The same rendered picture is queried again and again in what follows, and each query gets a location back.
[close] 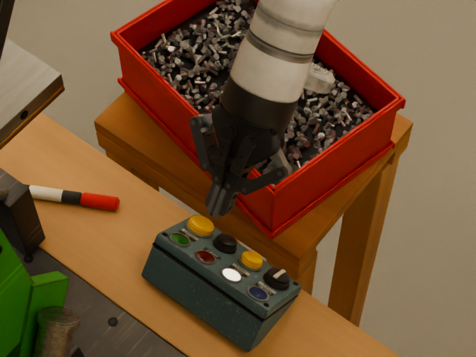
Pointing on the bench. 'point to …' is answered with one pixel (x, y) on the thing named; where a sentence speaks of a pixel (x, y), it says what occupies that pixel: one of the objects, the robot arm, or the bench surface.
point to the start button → (200, 225)
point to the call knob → (278, 277)
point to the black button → (226, 242)
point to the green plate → (12, 296)
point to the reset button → (251, 259)
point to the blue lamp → (258, 292)
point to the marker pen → (109, 202)
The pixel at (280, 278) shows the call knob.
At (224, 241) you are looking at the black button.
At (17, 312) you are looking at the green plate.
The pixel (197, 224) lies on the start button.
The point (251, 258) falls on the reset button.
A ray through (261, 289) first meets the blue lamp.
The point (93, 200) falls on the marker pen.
